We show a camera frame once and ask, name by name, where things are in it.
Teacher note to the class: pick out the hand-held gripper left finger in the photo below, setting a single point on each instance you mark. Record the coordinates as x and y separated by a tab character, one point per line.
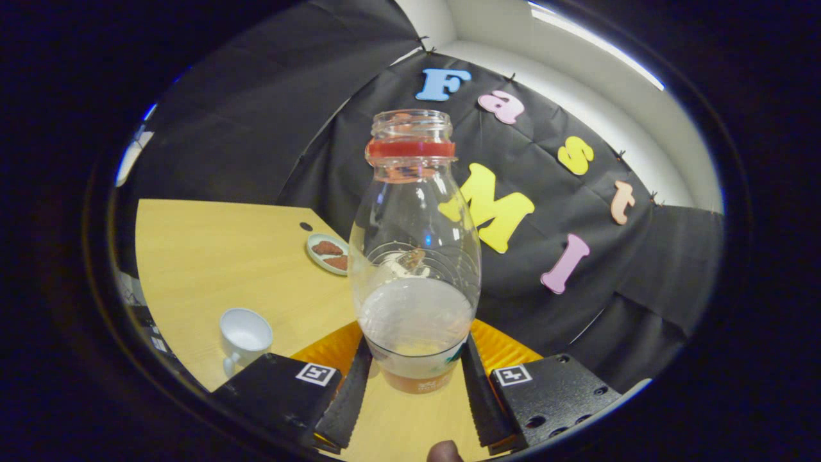
353	398

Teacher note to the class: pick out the clear plastic juice bottle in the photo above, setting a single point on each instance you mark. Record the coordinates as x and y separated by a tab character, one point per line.
417	314

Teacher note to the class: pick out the pale green plate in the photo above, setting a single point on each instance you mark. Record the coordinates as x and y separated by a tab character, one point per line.
314	256

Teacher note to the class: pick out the black backdrop cloth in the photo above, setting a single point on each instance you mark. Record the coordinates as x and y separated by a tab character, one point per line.
256	96

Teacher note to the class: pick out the wooden table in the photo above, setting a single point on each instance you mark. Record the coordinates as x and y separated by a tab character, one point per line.
224	256

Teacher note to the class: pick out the white cup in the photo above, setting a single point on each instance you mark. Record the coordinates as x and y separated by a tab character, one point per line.
247	337

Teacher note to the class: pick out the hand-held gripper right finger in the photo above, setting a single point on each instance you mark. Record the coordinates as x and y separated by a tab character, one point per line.
478	398

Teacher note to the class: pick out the white toaster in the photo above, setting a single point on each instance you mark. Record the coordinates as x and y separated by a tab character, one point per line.
392	271

